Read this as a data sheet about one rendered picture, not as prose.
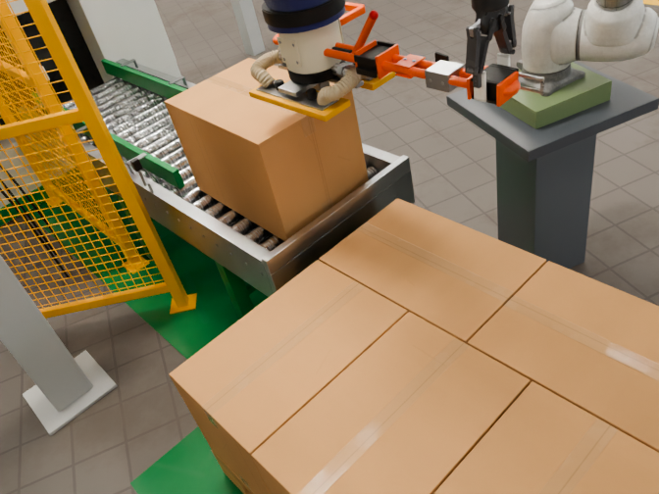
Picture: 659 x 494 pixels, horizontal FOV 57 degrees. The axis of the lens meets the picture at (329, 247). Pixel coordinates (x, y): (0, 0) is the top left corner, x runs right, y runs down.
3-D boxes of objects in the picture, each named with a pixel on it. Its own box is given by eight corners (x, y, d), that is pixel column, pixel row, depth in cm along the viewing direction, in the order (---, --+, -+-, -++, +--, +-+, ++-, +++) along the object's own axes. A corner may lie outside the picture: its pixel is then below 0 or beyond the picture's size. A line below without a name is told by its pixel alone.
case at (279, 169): (198, 189, 249) (163, 101, 224) (274, 144, 266) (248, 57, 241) (288, 244, 210) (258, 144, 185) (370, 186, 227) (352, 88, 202)
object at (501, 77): (467, 99, 137) (466, 78, 134) (485, 84, 140) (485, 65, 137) (499, 107, 132) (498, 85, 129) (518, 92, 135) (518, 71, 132)
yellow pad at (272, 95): (249, 97, 185) (244, 81, 182) (274, 82, 190) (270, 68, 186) (326, 123, 164) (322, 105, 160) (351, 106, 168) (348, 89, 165)
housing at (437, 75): (425, 88, 146) (423, 71, 143) (442, 75, 149) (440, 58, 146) (448, 93, 141) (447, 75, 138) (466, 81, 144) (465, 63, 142)
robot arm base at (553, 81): (537, 59, 220) (538, 44, 217) (586, 75, 204) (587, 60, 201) (499, 78, 215) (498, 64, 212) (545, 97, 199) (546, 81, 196)
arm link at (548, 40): (527, 52, 213) (527, -12, 200) (582, 52, 205) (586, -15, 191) (516, 74, 203) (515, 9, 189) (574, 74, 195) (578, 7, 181)
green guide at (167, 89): (106, 73, 374) (100, 59, 368) (121, 66, 379) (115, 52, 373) (264, 137, 271) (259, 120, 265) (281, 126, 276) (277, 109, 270)
